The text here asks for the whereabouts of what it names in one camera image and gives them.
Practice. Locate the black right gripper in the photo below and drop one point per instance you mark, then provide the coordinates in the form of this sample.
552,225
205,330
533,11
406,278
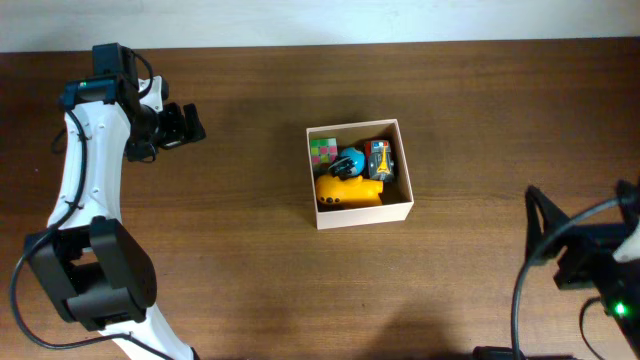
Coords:
586,248

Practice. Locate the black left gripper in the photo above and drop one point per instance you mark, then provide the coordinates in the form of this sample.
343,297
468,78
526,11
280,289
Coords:
178,131

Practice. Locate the pastel rubik's cube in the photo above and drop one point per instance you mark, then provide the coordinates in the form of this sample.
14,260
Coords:
323,151

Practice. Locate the yellow rubber animal toy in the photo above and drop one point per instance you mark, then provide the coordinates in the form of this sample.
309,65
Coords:
352,192

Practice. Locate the blue white ball toy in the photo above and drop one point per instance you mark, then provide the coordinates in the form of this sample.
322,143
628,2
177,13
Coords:
357,156

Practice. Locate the red grey toy truck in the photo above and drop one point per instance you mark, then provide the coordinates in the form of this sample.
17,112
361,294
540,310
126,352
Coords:
380,163

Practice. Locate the black round cap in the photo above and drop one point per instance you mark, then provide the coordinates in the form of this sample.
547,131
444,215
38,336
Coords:
343,167

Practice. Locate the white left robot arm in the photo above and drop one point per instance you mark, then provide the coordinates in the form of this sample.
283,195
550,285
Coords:
91,268

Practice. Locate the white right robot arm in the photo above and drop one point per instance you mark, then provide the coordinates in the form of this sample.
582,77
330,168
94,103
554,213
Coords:
623,304

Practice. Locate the beige cardboard box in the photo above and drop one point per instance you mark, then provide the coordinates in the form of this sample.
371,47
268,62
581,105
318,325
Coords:
397,197

